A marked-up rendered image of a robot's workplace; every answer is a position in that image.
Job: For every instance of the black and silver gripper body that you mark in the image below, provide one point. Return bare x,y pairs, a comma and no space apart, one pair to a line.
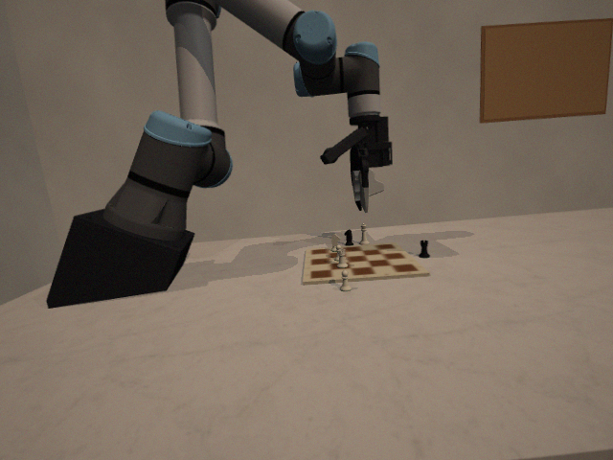
378,155

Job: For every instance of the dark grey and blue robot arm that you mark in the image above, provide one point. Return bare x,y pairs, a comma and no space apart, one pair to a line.
172,153

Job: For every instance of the brown and cream chessboard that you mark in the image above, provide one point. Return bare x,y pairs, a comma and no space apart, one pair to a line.
366,262

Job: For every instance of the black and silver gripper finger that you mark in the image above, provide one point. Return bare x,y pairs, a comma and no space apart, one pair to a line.
368,187
356,188

